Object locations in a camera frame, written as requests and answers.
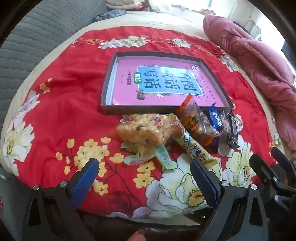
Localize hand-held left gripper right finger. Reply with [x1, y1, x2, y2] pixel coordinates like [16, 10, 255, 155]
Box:
[190, 159, 270, 241]

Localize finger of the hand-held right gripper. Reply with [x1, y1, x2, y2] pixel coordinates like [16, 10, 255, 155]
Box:
[249, 154, 296, 210]
[270, 147, 296, 173]

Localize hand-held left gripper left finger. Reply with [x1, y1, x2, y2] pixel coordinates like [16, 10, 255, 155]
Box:
[22, 158, 100, 241]

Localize yellow cow print snack stick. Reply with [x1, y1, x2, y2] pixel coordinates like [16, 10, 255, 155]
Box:
[169, 113, 218, 168]

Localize green pastry packet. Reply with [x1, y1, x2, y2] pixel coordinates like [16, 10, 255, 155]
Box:
[120, 139, 175, 173]

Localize brown chocolate bar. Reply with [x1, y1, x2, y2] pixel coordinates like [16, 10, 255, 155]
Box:
[223, 112, 239, 150]

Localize orange clear snack packet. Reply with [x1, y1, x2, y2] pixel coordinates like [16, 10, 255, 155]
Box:
[177, 94, 220, 146]

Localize blue cookie packet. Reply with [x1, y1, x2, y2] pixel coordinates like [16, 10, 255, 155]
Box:
[207, 104, 226, 130]

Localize puffed rice cracker packet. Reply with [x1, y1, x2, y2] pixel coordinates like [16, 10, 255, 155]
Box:
[116, 113, 173, 153]

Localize grey shallow cardboard box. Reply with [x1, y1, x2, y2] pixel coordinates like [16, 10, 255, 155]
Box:
[100, 51, 234, 116]

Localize red floral blanket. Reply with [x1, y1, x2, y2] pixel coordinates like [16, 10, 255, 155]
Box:
[0, 25, 278, 220]

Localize pink book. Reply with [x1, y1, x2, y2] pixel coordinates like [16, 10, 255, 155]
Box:
[109, 58, 226, 107]

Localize pink quilt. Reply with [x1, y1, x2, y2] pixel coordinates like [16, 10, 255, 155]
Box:
[203, 14, 296, 151]

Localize grey quilted headboard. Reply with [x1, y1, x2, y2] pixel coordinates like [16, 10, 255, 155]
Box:
[0, 0, 107, 126]

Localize dark floral pillow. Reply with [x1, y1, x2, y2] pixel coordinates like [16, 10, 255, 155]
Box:
[92, 11, 123, 22]

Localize folded pink bedding stack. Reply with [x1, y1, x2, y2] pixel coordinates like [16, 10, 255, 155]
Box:
[105, 0, 144, 11]

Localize white wall radiator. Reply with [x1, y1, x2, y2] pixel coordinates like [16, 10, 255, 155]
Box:
[245, 21, 262, 40]

